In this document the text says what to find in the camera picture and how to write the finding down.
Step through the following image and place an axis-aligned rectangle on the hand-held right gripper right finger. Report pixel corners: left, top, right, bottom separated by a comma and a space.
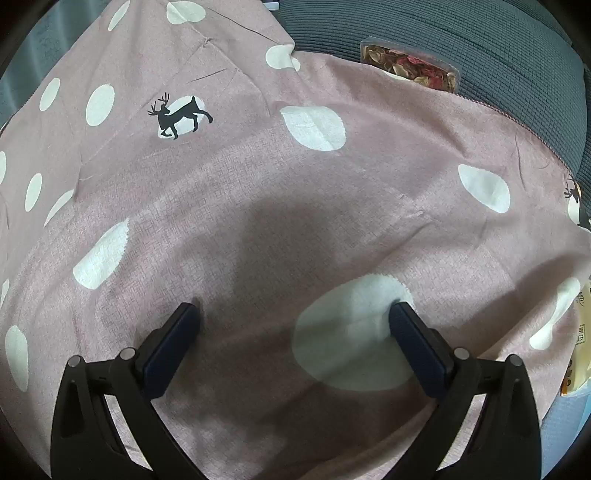
389, 301, 543, 480

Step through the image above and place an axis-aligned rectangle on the light blue cloth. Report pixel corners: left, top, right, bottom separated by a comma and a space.
539, 387, 591, 480

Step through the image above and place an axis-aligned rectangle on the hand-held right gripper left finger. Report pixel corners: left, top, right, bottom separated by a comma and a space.
50, 302, 218, 480

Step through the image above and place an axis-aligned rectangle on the pink dotted deer-print blanket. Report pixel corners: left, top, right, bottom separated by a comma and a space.
0, 0, 591, 480

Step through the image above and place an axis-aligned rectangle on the clear packet of dried flowers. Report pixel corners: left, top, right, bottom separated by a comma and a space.
360, 41, 462, 94

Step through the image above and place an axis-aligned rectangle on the dark teal textured cushion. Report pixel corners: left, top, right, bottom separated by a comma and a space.
272, 0, 591, 172

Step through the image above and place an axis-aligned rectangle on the yellow snack packet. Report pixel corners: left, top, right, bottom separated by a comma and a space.
560, 281, 591, 398

